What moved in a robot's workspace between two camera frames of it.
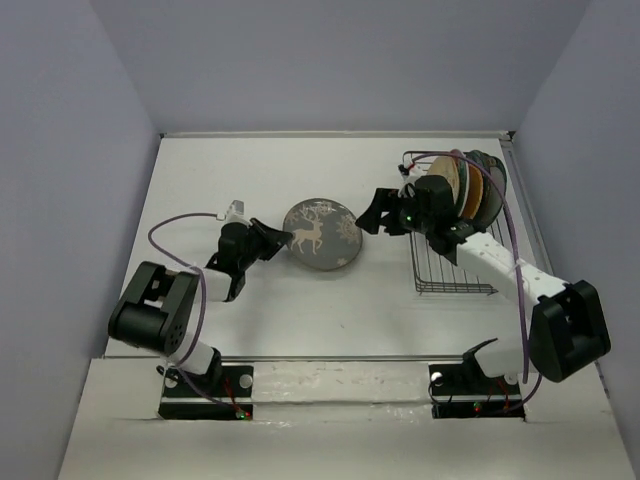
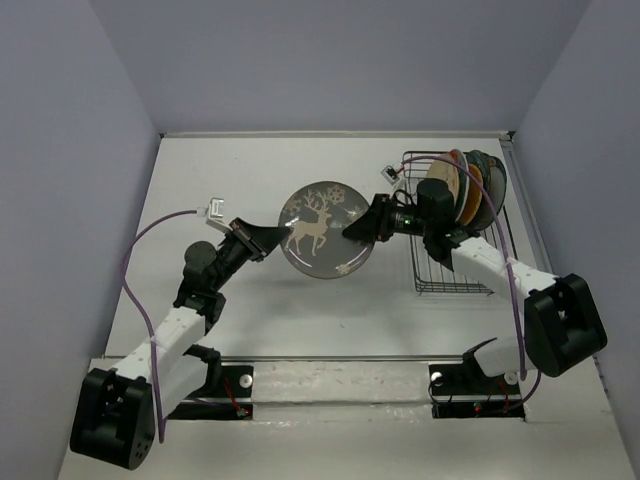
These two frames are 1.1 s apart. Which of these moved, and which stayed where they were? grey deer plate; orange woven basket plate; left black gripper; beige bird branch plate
Moved: grey deer plate
Stayed: orange woven basket plate; left black gripper; beige bird branch plate
